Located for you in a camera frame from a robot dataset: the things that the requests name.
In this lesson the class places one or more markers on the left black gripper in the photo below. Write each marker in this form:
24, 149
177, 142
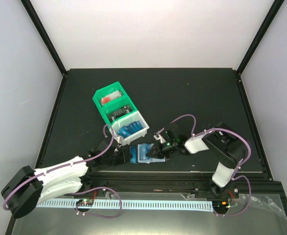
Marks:
123, 159

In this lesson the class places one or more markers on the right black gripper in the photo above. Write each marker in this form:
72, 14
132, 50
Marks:
157, 153

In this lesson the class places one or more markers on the white plastic card bin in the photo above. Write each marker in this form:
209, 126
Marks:
126, 120

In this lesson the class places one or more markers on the green double compartment bin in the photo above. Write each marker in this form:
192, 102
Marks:
113, 105

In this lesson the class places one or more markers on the blue credit card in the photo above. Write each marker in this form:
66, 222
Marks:
142, 150

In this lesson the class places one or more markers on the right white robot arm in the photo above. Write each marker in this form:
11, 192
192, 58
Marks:
231, 149

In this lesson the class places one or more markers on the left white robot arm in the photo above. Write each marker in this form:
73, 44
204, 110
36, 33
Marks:
31, 187

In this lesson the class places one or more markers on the blue cards in bin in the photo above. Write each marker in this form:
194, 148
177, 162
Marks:
130, 129

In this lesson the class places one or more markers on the red and white cards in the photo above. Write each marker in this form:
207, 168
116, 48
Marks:
112, 96

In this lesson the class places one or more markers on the left circuit board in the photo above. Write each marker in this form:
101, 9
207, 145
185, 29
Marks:
85, 202

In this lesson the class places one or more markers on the circuit board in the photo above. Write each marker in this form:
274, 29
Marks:
85, 202
224, 204

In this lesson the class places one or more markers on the right circuit board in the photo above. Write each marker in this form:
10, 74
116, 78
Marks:
224, 204

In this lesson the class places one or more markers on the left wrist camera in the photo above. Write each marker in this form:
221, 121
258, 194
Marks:
118, 141

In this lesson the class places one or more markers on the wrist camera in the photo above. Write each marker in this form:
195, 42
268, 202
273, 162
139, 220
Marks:
118, 141
168, 133

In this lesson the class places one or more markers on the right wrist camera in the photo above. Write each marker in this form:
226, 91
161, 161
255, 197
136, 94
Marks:
168, 133

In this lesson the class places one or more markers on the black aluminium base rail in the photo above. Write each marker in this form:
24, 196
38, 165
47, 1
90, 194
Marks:
174, 182

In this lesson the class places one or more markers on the white slotted cable duct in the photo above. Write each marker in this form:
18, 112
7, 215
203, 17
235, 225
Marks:
67, 203

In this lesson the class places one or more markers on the left black frame post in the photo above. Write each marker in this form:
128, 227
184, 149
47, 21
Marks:
28, 6

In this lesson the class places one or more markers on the black frame post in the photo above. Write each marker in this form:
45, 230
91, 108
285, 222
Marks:
270, 16
28, 6

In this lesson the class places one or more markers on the right black frame post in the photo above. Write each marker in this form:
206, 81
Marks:
270, 16

